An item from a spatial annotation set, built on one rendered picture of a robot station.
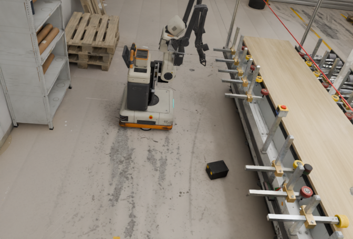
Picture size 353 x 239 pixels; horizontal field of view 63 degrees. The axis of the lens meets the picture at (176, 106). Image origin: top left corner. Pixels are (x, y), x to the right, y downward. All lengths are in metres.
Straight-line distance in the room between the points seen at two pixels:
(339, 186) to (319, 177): 0.15
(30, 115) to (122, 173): 1.28
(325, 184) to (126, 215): 1.74
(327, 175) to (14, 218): 2.66
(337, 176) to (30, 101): 3.08
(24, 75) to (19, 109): 0.49
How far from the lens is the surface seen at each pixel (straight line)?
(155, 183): 3.16
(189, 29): 2.98
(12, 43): 3.22
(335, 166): 2.67
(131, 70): 3.27
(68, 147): 3.52
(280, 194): 2.28
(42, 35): 3.68
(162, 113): 3.52
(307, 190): 2.34
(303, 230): 2.50
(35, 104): 3.58
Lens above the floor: 2.52
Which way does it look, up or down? 38 degrees down
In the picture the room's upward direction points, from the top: 9 degrees clockwise
